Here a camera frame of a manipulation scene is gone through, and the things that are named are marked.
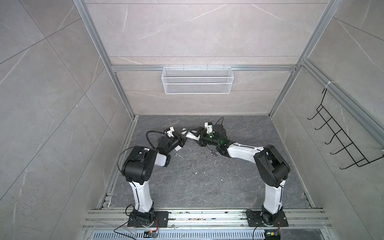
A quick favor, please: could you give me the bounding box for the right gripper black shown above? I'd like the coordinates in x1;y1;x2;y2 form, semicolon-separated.
190;127;221;148

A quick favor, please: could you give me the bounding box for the white remote control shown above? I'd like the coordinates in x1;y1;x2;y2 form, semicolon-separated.
182;131;200;141

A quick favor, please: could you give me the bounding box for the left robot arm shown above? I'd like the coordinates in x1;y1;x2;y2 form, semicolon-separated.
121;128;189;225

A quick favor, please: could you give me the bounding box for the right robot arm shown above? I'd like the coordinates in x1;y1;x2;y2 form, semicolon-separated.
186;123;291;226

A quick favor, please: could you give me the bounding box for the left green circuit board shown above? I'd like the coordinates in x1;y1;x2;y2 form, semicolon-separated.
144;230;159;239

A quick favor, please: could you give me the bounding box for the green circuit board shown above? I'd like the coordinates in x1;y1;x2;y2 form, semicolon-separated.
144;230;159;239
265;230;281;240

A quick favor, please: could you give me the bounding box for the right green circuit board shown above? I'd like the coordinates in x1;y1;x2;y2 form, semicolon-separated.
265;230;281;240

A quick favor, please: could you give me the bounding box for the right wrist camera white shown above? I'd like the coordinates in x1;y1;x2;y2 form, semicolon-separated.
204;122;214;135

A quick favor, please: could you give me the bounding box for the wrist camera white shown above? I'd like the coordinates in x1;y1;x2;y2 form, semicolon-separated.
204;122;214;135
165;127;175;138

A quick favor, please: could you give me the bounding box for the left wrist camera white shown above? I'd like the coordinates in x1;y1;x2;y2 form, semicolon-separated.
165;127;175;138

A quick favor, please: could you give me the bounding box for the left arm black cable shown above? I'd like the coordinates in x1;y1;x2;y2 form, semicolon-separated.
145;130;167;149

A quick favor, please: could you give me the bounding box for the white wire mesh basket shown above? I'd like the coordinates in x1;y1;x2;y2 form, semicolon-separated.
162;67;234;95

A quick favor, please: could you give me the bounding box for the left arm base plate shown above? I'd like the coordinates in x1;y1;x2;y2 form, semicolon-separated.
127;211;169;228

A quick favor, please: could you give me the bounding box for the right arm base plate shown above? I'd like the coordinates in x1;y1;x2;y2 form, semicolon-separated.
245;209;289;227

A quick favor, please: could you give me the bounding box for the aluminium mounting rail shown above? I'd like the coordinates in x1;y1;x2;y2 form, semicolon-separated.
81;209;332;230

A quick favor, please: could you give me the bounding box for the black wire hook rack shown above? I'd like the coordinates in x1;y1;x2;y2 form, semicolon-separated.
307;88;384;170

